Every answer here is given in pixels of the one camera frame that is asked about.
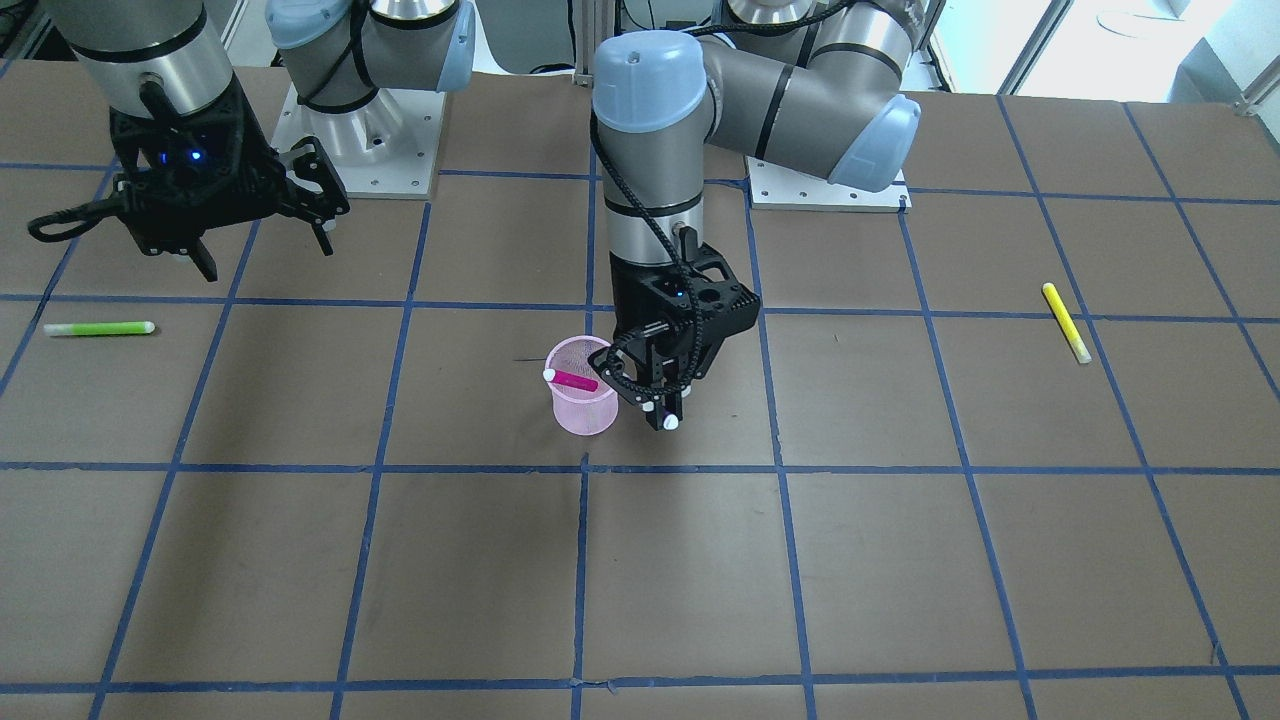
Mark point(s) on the pink mesh cup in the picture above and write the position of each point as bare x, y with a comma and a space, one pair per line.
582, 403

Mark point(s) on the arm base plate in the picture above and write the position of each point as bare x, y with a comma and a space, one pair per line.
781, 189
387, 150

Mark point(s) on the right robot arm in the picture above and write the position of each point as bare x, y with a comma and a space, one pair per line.
166, 59

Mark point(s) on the yellow highlighter pen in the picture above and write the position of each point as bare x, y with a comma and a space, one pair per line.
1066, 323

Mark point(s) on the green highlighter pen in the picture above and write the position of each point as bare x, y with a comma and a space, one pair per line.
98, 329

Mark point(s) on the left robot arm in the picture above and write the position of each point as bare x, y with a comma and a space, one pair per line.
812, 86

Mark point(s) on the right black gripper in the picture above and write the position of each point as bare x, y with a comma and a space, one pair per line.
243, 138

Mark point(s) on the pink highlighter pen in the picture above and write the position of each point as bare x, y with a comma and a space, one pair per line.
570, 380

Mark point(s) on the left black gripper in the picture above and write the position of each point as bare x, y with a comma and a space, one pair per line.
633, 290

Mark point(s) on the aluminium frame post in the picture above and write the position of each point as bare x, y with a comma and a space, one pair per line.
591, 24

